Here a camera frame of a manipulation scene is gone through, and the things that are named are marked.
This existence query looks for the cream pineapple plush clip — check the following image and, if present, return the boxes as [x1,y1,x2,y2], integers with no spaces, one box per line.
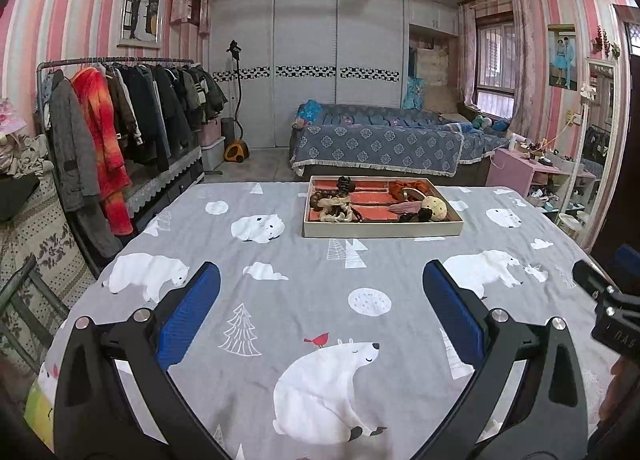
[388,195,448,223]

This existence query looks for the black scrunchie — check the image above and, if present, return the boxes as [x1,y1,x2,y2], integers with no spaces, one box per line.
[416,207,433,223]

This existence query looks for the orange fabric scrunchie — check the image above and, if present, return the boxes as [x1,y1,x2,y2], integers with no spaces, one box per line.
[388,180,430,202]

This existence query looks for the brown wooden bead bracelet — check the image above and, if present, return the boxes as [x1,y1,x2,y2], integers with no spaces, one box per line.
[308,190,346,211]

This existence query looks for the brick-pattern jewelry tray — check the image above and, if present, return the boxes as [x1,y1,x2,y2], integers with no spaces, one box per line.
[303,176,463,239]

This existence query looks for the pink side table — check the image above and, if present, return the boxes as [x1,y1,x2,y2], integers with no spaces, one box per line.
[485,149,572,200]

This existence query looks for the standing mirror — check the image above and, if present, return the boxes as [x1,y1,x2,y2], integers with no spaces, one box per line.
[556,58,616,243]

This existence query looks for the grey polar bear tablecloth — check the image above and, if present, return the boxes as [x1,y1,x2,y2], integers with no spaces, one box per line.
[70,183,616,459]

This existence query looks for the couple poster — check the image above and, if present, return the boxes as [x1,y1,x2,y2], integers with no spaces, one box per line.
[547,24,577,91]

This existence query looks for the grey quilted coat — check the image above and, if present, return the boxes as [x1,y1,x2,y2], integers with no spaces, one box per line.
[48,70,122,261]

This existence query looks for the window with pink curtains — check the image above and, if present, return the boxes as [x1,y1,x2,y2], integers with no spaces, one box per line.
[458,0,537,134]

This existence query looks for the garment steamer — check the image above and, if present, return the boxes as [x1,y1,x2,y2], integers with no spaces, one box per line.
[222,40,250,164]

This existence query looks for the plastic storage boxes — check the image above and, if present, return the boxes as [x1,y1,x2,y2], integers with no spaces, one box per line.
[198,117,226,174]

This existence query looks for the bed with blue cover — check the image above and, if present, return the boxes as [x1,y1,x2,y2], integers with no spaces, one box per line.
[290,101,508,178]

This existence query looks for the orange red coat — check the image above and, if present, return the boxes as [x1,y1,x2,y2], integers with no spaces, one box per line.
[72,66,134,237]

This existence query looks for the metal clothes rack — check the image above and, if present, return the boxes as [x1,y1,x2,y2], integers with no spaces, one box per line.
[34,56,205,241]

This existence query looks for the white sliding wardrobe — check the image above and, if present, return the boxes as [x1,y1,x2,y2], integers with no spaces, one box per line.
[208,0,458,149]

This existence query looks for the framed wedding photo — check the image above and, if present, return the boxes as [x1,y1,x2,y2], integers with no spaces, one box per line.
[119,0,160,49]

